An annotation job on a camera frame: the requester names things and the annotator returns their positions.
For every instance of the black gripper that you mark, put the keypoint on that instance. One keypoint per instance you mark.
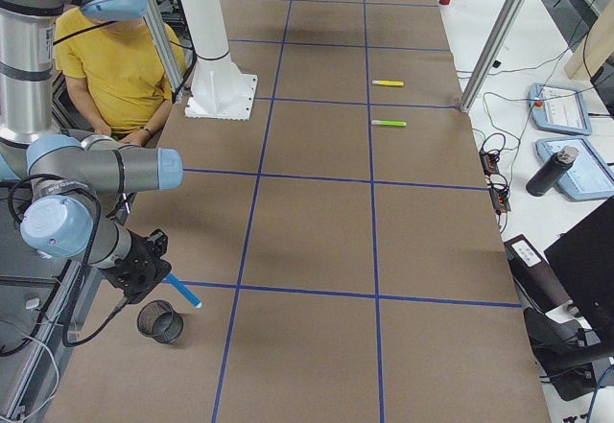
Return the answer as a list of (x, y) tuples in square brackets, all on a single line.
[(158, 242)]

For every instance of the blue highlighter pen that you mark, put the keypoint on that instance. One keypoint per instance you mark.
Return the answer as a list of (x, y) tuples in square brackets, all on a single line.
[(183, 290)]

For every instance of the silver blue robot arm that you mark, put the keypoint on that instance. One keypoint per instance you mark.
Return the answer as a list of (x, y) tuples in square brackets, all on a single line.
[(70, 168)]

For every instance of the black mesh pen cup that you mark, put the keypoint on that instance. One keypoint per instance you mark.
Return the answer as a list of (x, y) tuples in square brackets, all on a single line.
[(159, 321)]

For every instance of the person in yellow shirt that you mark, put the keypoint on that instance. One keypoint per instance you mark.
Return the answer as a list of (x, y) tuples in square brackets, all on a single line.
[(114, 76)]

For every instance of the green highlighter pen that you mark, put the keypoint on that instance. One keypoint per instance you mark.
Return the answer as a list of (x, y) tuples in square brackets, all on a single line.
[(389, 123)]

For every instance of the yellow highlighter pen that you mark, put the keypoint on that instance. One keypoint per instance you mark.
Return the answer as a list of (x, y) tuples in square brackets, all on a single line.
[(387, 83)]

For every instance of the orange black usb hub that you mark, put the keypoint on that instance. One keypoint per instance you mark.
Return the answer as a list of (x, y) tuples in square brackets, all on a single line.
[(497, 183)]

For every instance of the black box with label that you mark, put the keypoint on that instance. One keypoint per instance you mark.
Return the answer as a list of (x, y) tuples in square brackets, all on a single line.
[(535, 277)]

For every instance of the dark grey water bottle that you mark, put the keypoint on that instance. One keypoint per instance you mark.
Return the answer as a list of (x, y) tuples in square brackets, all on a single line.
[(552, 171)]

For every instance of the black monitor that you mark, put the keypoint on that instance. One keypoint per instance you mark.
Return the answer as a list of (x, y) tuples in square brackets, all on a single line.
[(582, 260)]

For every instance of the upper teach pendant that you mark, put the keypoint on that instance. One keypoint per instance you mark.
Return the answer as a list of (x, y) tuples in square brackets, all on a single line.
[(558, 109)]

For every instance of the teach pendant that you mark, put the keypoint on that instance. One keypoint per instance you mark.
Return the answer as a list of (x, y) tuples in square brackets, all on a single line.
[(558, 109), (589, 178)]

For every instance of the lower teach pendant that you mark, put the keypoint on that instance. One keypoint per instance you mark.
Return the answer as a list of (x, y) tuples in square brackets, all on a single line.
[(589, 178)]

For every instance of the wooden board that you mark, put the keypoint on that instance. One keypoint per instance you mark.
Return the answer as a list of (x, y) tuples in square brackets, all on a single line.
[(594, 50)]

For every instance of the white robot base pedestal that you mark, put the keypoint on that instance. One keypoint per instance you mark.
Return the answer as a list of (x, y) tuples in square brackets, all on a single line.
[(219, 89)]

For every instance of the aluminium frame post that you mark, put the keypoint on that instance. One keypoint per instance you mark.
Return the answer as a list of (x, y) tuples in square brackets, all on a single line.
[(492, 47)]

